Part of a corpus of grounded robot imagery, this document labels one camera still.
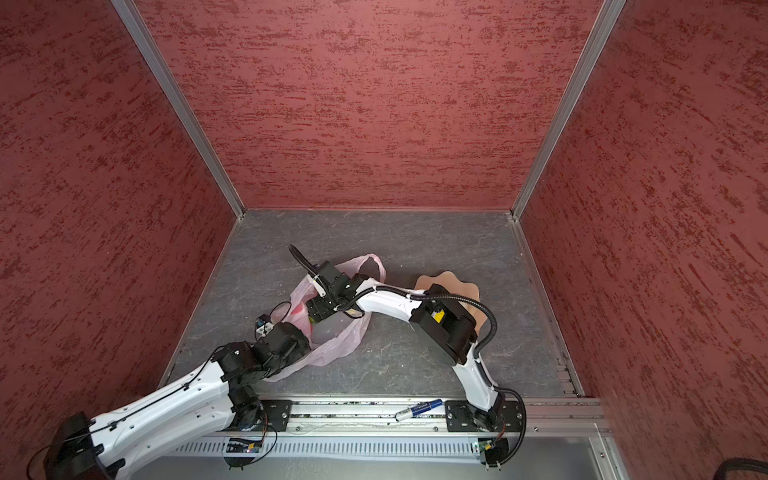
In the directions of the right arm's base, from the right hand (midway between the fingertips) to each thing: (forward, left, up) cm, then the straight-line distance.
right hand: (320, 312), depth 87 cm
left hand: (-11, +6, -3) cm, 13 cm away
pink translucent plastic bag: (-5, -2, -7) cm, 9 cm away
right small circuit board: (-35, -46, -7) cm, 58 cm away
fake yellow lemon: (-16, -30, +28) cm, 44 cm away
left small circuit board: (-31, +18, -8) cm, 37 cm away
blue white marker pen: (-26, -27, -4) cm, 38 cm away
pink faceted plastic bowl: (+10, -41, -2) cm, 42 cm away
